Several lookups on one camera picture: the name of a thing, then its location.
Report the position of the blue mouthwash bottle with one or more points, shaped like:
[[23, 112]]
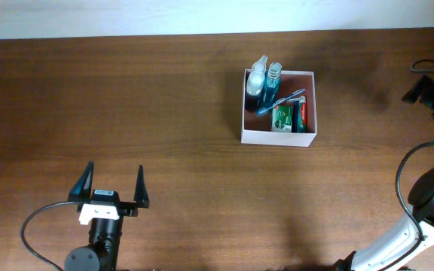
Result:
[[271, 85]]

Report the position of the blue disposable razor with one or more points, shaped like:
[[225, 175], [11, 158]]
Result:
[[295, 113]]

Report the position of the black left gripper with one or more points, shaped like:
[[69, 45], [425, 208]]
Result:
[[80, 191]]

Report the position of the green white toothpaste tube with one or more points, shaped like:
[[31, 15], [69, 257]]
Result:
[[302, 115]]

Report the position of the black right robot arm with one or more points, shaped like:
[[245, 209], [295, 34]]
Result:
[[414, 232]]

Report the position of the green white soap box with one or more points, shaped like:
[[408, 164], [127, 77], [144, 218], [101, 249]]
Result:
[[281, 118]]

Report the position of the blue white toothbrush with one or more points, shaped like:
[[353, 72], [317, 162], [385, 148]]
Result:
[[265, 110]]

